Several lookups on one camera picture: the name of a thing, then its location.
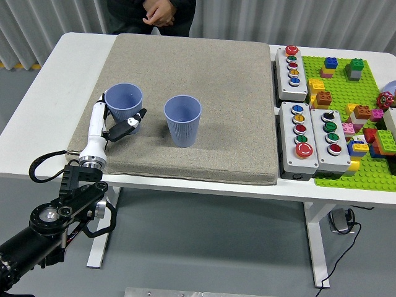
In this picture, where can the grey power adapter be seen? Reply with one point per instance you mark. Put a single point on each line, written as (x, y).
(338, 221)

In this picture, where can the blue yellow pink brick stack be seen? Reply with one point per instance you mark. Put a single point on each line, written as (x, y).
(328, 68)

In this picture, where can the pink toy brick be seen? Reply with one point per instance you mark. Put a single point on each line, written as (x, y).
(377, 115)
(348, 128)

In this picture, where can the red toy brick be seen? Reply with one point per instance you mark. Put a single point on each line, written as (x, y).
(369, 136)

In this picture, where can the lavender plate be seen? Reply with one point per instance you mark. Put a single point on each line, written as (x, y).
(391, 87)

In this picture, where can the grey four-control switch box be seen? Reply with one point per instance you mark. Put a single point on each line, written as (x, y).
(318, 145)

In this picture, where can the yellow round toy brick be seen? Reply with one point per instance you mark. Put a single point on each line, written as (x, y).
(352, 167)

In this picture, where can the green grey brick stack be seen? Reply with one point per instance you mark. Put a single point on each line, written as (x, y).
(355, 69)

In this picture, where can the grey-brown fabric mat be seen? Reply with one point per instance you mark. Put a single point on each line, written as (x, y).
(216, 92)

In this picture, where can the yellow black floor tape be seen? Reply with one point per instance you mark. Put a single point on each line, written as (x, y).
(18, 65)

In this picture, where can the blue yellow toy brick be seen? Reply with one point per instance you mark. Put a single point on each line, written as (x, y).
(357, 149)

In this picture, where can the white table leg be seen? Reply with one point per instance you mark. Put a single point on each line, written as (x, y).
(318, 247)
(96, 256)

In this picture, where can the orange toy brick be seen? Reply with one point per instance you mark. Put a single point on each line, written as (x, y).
(362, 112)
(323, 99)

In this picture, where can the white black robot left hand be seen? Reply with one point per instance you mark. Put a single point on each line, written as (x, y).
(96, 136)

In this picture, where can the person's hand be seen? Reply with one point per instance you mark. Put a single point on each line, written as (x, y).
(161, 13)

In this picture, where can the red valve handwheel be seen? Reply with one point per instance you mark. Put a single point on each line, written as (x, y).
(384, 100)

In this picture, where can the grey box with large red button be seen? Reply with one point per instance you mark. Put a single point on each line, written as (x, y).
(287, 148)

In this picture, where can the green studded baseplate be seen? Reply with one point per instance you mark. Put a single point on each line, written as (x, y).
(340, 86)

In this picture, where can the grey five-button control box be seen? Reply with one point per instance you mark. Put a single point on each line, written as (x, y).
(283, 83)

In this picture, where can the white toy brick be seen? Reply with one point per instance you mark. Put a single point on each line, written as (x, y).
(359, 121)

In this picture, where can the white block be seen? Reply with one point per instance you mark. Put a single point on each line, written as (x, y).
(391, 120)

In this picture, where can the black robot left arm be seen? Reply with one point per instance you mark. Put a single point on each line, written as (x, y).
(74, 198)

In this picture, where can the grey-white curtain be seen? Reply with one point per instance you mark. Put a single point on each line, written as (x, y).
(247, 18)

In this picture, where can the blue ribbed plastic cup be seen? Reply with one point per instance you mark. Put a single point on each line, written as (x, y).
(123, 99)
(182, 130)

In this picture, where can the large green toy brick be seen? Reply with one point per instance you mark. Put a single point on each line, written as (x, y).
(385, 142)

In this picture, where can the person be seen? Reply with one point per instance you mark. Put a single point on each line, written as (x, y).
(130, 18)

